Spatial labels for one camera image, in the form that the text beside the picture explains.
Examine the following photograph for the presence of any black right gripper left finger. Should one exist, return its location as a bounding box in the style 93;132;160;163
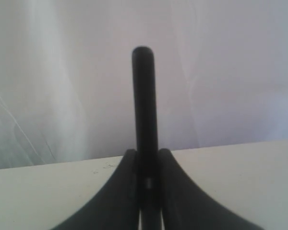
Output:
54;149;139;230

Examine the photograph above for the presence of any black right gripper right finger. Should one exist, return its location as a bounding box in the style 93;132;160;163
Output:
158;149;260;230

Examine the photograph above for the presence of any black paintbrush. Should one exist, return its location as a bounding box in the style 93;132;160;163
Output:
132;46;162;230

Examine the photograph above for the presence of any white curtain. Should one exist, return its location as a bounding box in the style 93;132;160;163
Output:
0;0;288;169

